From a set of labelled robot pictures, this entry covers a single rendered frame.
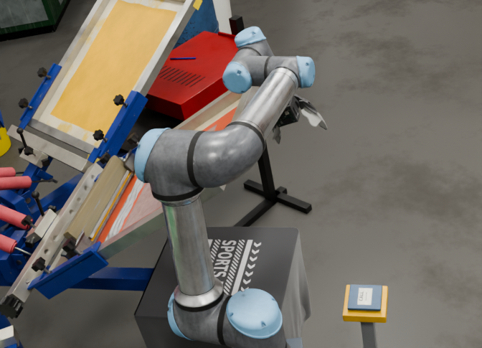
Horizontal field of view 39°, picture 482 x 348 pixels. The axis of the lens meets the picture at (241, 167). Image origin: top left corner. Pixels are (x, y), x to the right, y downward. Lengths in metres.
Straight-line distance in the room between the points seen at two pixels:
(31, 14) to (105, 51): 4.27
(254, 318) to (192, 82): 1.83
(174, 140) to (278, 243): 1.11
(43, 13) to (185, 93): 4.35
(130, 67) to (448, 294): 1.84
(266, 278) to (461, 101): 2.89
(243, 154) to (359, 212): 2.66
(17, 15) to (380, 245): 4.82
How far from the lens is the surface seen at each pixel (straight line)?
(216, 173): 1.35
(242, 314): 1.55
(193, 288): 1.56
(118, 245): 1.99
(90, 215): 2.25
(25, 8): 7.37
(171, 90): 3.19
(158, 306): 2.32
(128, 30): 3.11
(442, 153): 4.40
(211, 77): 3.21
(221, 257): 2.42
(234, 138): 1.36
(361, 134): 4.63
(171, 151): 1.38
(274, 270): 2.33
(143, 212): 2.10
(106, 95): 2.98
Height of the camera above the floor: 2.55
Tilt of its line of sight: 35 degrees down
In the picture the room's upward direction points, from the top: 12 degrees counter-clockwise
